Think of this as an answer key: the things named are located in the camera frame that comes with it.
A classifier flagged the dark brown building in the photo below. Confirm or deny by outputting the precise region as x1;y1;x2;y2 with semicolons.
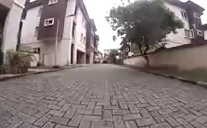
85;18;101;64

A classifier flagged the grey brick paved road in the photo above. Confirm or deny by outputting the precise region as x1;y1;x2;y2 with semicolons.
0;63;207;128

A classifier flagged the large green tree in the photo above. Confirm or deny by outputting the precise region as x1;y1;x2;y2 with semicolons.
105;0;186;68

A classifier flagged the white and brown building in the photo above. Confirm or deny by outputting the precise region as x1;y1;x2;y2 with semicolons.
17;0;92;67

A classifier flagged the white building with brown top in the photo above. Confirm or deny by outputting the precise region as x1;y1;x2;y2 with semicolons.
164;0;207;49

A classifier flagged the pale green bush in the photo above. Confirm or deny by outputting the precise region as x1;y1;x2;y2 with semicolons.
5;49;39;74

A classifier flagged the grey concrete pavement with kerb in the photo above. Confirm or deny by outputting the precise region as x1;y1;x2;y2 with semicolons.
0;63;92;83

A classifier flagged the grass strip with kerb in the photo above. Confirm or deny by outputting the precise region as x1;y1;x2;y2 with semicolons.
124;63;207;88

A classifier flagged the white building with arched column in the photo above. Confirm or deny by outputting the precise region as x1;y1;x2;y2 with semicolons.
0;0;27;71

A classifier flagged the beige boundary wall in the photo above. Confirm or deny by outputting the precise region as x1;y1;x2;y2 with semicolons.
122;42;207;73

